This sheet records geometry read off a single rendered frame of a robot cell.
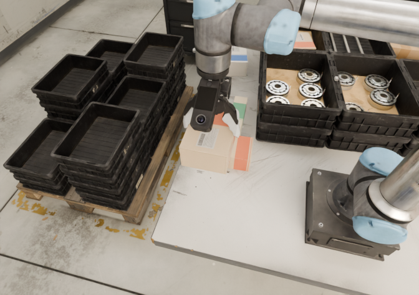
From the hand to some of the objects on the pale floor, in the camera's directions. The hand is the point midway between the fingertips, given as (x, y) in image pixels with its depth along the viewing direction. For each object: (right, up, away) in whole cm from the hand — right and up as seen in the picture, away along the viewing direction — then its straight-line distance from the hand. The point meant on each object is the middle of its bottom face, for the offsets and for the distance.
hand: (210, 134), depth 74 cm
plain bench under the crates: (+76, -38, +113) cm, 141 cm away
